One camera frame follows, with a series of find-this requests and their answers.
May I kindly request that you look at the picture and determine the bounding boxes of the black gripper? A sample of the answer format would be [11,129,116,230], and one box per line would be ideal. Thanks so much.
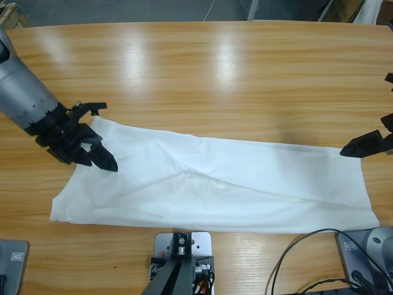
[35,106,119,171]
[340,112,393,158]

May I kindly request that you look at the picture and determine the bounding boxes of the braided dark cable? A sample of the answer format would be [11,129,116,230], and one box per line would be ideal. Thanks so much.
[299,277,354,294]

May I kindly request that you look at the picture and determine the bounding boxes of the brown cardboard box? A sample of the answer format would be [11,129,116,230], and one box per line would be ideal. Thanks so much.
[319,0,366,23]

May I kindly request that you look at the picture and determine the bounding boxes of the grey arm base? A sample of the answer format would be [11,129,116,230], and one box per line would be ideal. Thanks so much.
[335,226,393,291]
[0,239,31,295]

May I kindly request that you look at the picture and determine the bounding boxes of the wooden pallet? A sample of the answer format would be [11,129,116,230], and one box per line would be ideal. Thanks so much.
[0,4,30,30]

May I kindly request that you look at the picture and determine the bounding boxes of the long black cable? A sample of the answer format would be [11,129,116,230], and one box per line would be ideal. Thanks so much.
[266,227,393,295]

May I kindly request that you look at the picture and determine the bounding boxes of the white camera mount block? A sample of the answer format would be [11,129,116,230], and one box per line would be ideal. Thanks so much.
[153,232,215,295]

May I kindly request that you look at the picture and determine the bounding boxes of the white metal leg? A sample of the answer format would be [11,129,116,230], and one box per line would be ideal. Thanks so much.
[247,0,262,21]

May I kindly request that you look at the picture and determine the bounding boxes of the white t-shirt with black logo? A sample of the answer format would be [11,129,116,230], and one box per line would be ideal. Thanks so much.
[49,116,381,236]

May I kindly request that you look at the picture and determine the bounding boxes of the orange and black wires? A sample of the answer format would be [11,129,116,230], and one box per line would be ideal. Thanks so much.
[190,270,216,295]

